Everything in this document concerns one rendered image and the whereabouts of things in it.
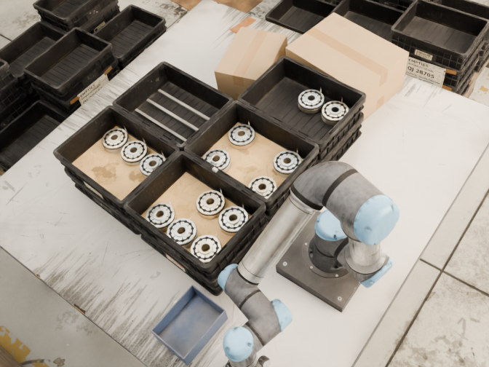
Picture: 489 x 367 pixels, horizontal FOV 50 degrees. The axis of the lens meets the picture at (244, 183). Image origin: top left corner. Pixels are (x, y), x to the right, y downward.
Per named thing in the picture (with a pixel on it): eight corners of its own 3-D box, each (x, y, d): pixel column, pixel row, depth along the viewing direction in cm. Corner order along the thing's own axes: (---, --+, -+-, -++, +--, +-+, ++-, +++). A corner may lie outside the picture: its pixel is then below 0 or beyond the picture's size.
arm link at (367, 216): (361, 237, 170) (356, 160, 122) (396, 270, 163) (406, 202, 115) (334, 262, 169) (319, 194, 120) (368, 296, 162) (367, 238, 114)
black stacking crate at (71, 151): (187, 169, 200) (181, 150, 191) (130, 223, 189) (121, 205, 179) (118, 124, 218) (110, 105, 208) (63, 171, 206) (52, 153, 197)
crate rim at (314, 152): (321, 150, 186) (321, 145, 184) (268, 207, 175) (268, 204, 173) (236, 103, 204) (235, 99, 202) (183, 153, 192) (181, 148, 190)
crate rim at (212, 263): (268, 207, 175) (267, 204, 173) (207, 274, 163) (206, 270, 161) (183, 153, 192) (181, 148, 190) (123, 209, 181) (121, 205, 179)
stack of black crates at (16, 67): (60, 62, 348) (38, 20, 320) (91, 79, 335) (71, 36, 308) (13, 100, 332) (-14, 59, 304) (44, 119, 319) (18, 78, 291)
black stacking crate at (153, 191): (269, 223, 183) (267, 204, 173) (212, 286, 171) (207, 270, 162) (188, 169, 200) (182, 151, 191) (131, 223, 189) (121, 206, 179)
